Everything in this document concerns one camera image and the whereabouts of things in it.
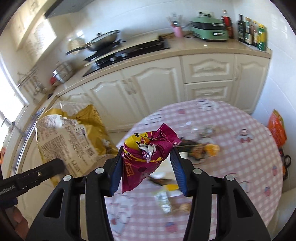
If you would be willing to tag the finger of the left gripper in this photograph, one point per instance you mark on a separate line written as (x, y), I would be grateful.
(34, 177)

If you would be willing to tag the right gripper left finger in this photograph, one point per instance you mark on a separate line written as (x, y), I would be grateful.
(59, 218)

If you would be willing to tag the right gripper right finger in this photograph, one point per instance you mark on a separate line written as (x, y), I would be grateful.
(237, 217)

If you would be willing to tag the gold snack bag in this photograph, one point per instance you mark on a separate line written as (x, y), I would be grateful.
(75, 134)

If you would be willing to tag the magenta yellow snack wrapper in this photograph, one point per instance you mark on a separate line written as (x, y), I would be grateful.
(143, 153)

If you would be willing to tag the person left hand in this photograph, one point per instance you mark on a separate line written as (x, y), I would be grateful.
(20, 224)

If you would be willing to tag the window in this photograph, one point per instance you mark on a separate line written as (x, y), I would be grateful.
(13, 104)

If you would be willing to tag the black snack wrapper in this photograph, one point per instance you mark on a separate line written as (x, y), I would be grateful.
(202, 149)

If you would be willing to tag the pink checkered tablecloth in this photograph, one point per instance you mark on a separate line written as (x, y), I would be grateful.
(247, 151)

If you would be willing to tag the hanging utensil rack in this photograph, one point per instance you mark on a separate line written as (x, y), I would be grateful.
(30, 82)

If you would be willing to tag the orange plastic bag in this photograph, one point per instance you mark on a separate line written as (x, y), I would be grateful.
(277, 128)

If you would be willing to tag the red bowl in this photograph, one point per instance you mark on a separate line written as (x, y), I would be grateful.
(53, 81)

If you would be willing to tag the stainless steel stockpot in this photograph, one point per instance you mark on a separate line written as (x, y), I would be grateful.
(63, 72)

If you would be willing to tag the round cream steamer tray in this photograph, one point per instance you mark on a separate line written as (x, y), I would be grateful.
(74, 43)

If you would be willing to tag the black gas stove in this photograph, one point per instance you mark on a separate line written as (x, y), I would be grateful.
(122, 55)

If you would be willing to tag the wok with lid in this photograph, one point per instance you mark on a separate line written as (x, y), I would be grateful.
(99, 42)

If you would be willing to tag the green oil bottle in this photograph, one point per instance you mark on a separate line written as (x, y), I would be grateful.
(261, 37)

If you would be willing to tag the dark soy sauce bottle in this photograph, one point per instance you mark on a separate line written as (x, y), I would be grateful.
(241, 29)

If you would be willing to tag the green electric grill appliance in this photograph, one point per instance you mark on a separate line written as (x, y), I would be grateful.
(208, 28)

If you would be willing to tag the pink utensil cup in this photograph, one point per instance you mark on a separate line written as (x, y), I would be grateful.
(178, 32)

